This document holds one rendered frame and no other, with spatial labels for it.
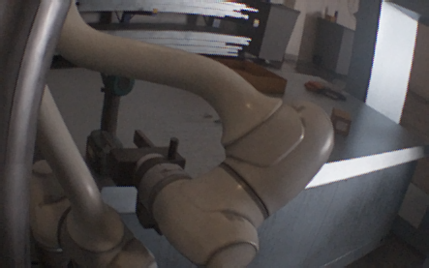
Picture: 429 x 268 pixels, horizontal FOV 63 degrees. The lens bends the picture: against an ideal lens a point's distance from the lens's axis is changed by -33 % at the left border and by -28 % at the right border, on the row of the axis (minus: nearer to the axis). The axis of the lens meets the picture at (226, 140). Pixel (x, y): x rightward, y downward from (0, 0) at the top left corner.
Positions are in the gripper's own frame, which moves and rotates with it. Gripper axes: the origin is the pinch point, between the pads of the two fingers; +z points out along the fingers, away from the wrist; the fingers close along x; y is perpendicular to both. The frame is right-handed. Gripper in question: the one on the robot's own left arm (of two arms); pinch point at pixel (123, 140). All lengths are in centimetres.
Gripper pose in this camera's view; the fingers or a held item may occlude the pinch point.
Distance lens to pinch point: 87.6
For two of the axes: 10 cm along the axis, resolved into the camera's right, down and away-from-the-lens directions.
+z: -5.4, -4.1, 7.4
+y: 2.2, -9.1, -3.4
